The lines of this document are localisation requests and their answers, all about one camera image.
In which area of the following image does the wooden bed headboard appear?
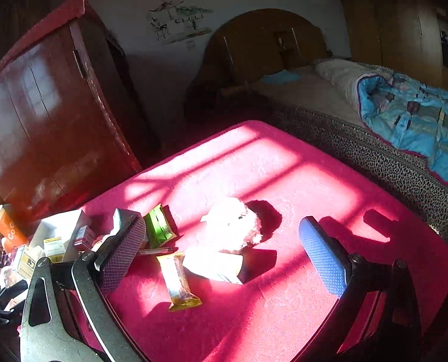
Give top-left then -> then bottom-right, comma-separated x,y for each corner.
196,8 -> 330,95

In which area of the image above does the white rolled blanket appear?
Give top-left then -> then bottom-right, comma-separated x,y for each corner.
314,58 -> 390,99

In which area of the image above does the yellow snack bar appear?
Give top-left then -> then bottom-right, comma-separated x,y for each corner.
155,252 -> 203,312

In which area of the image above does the brown wooden wardrobe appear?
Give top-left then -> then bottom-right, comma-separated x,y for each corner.
333,0 -> 448,95

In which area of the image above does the red and white medicine box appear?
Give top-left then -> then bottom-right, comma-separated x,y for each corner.
182,251 -> 245,285

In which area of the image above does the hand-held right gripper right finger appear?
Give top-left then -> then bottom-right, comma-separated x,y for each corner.
298,215 -> 424,362

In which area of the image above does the white box with yellow label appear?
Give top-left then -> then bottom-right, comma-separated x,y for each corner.
43,237 -> 64,264

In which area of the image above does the white box with black picture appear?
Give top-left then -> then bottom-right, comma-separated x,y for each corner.
17,247 -> 46,281

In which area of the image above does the small red and white box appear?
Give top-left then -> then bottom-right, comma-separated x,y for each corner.
73,225 -> 96,251

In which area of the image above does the orange paper cup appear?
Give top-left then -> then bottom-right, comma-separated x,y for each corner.
0,204 -> 29,251

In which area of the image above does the white cardboard box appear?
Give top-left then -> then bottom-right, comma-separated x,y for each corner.
30,208 -> 93,265

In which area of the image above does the green snack packet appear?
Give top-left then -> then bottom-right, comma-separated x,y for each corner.
143,204 -> 177,246

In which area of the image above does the blue printed quilt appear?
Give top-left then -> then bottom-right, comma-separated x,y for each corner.
356,75 -> 448,197

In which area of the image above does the red-brown wooden cabinet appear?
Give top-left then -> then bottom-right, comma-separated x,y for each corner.
0,0 -> 160,215

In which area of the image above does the small white figurine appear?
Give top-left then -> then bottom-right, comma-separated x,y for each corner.
0,266 -> 21,291

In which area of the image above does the pink tablecloth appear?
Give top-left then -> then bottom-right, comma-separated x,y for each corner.
64,120 -> 448,362

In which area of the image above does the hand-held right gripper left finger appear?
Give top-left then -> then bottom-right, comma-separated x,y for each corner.
20,207 -> 147,362

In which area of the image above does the white plush toy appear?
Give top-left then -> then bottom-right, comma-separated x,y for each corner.
200,197 -> 264,253

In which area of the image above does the small blue cloth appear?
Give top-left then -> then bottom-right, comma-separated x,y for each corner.
263,71 -> 300,84

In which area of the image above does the bed with leopard print sheet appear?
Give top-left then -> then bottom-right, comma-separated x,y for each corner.
247,62 -> 448,246

